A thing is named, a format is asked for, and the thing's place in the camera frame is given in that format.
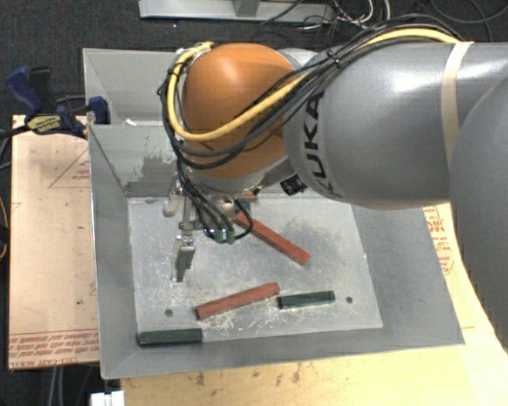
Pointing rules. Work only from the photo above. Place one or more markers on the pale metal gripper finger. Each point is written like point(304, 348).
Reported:
point(188, 255)
point(176, 264)

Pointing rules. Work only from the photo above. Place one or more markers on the brown cardboard board red print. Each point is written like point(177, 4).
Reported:
point(51, 235)

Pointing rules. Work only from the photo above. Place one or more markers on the red-brown flat block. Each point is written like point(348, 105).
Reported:
point(275, 240)
point(237, 300)

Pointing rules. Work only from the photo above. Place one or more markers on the dark green flat block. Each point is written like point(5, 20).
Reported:
point(169, 337)
point(307, 300)

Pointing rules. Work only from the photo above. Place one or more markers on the grey metal bin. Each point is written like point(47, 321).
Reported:
point(237, 277)

